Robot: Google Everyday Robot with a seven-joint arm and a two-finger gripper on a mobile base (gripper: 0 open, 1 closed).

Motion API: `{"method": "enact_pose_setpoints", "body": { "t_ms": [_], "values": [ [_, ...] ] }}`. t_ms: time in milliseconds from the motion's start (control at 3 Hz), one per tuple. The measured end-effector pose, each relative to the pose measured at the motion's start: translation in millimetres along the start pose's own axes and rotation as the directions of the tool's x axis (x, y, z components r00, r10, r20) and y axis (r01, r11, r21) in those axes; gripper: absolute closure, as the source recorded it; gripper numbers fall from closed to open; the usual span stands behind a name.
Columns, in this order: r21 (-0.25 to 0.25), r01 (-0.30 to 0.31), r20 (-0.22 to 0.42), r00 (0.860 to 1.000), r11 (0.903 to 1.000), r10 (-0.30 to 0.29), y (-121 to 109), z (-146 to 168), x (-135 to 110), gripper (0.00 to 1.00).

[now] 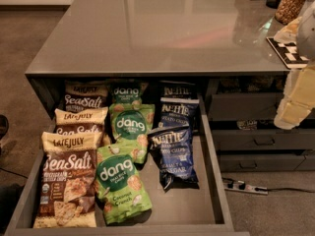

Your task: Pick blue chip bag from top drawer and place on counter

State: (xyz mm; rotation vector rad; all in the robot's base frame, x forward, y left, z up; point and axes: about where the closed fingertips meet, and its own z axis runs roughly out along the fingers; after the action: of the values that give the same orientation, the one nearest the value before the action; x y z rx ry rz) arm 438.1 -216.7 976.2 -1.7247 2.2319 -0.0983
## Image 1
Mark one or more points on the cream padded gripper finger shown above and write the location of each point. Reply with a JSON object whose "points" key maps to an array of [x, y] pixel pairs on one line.
{"points": [[298, 98]]}

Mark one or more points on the blue kettle chip bag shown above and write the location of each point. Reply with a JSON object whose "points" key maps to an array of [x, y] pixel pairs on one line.
{"points": [[177, 90], [174, 146], [177, 111]]}

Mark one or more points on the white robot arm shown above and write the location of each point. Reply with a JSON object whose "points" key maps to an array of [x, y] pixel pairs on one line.
{"points": [[306, 35]]}

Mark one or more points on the grey counter cabinet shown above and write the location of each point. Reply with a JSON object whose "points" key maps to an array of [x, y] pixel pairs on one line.
{"points": [[220, 45]]}

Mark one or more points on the right upper grey drawer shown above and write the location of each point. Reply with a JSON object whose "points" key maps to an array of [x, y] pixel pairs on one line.
{"points": [[244, 106]]}

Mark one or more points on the right lower grey drawer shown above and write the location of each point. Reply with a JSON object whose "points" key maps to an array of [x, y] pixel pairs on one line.
{"points": [[266, 162]]}

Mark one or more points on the middle green Dang bag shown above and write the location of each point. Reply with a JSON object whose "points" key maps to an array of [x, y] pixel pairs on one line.
{"points": [[130, 126]]}

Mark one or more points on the green dang bag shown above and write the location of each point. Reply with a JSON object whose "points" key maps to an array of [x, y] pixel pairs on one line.
{"points": [[127, 91], [118, 185], [130, 126]]}

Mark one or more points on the back green Dang bag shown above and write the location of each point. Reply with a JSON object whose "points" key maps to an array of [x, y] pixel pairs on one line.
{"points": [[127, 91]]}

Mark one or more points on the open grey top drawer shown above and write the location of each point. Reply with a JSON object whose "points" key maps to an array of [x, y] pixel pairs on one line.
{"points": [[178, 212]]}

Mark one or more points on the front green Dang bag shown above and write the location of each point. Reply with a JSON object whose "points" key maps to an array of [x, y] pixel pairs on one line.
{"points": [[118, 185]]}

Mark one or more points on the middle Late July chip bag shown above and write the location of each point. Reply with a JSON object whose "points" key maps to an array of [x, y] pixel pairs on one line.
{"points": [[86, 121]]}

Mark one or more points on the late july chip bag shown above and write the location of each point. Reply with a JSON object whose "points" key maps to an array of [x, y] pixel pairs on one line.
{"points": [[67, 192], [86, 121], [80, 96]]}

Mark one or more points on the back Late July chip bag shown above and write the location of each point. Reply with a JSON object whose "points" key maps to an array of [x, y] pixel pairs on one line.
{"points": [[80, 96]]}

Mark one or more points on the front Late July chip bag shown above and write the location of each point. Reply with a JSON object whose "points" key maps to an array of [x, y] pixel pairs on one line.
{"points": [[67, 192]]}

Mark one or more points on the black white marker tile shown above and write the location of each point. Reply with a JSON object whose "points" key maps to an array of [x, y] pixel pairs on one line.
{"points": [[288, 54]]}

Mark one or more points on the white power strip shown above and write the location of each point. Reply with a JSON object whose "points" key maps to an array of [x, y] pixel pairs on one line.
{"points": [[242, 187]]}

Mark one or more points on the jar of granola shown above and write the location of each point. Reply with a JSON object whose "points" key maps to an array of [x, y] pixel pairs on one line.
{"points": [[288, 10]]}

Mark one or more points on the dark object at left edge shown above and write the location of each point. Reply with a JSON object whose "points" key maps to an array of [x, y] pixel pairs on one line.
{"points": [[4, 126]]}

